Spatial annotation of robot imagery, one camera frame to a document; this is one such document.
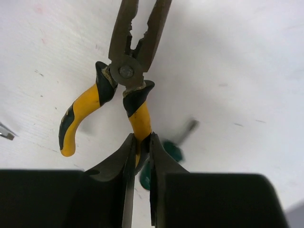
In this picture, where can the yellow black combination pliers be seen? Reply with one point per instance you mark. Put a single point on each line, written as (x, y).
(127, 68)

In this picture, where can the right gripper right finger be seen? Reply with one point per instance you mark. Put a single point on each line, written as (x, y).
(161, 164)

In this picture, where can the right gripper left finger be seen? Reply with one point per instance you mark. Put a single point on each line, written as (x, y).
(104, 198)

